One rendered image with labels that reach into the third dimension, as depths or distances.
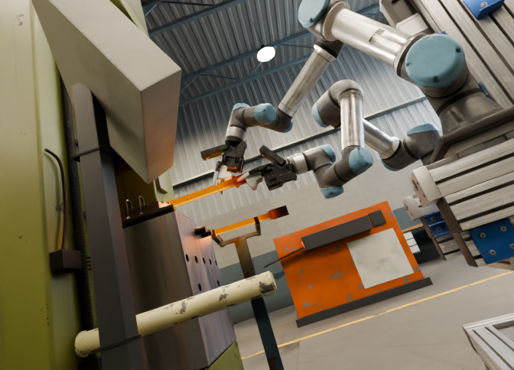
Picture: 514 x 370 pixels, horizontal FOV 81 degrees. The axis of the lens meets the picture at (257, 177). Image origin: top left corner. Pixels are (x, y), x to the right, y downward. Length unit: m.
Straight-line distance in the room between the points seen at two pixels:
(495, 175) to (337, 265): 3.84
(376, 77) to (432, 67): 9.99
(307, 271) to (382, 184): 5.21
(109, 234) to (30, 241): 0.33
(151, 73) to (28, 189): 0.50
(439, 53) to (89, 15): 0.72
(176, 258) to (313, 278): 3.75
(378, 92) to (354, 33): 9.56
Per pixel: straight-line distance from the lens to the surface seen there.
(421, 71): 0.86
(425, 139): 1.45
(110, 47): 0.54
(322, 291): 4.61
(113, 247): 0.54
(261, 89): 10.59
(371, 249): 4.70
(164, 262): 0.98
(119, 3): 2.12
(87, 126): 0.64
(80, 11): 0.60
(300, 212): 8.82
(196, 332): 0.95
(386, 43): 0.94
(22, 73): 1.09
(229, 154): 1.13
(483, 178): 0.90
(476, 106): 0.96
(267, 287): 0.66
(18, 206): 0.89
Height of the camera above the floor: 0.61
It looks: 20 degrees up
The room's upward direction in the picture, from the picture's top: 18 degrees counter-clockwise
